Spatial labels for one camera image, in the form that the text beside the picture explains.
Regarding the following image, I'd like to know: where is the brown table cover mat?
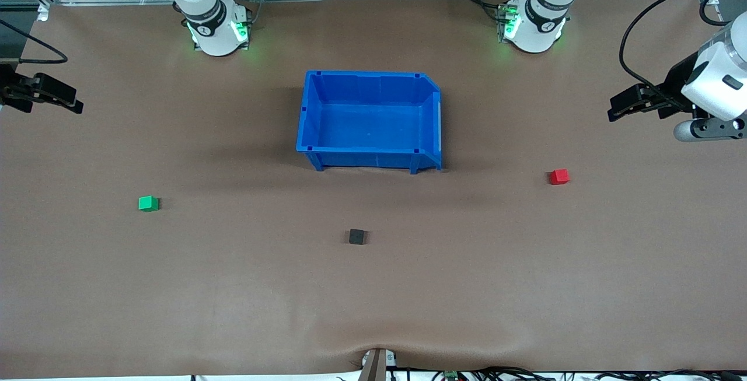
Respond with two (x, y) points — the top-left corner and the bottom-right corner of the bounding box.
(0, 0), (747, 379)

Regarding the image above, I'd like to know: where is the blue plastic storage bin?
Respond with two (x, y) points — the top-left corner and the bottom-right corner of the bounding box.
(296, 70), (443, 175)

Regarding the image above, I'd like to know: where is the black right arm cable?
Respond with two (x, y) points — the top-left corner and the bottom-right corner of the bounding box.
(0, 18), (69, 65)

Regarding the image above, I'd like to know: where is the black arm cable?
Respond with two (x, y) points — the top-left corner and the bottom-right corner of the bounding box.
(0, 18), (69, 65)
(620, 0), (747, 110)

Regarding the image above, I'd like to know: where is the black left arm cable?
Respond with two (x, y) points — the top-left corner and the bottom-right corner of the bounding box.
(620, 0), (747, 110)

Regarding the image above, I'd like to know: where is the brown clamp bracket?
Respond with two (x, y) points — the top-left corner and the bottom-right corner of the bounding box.
(362, 348), (397, 381)

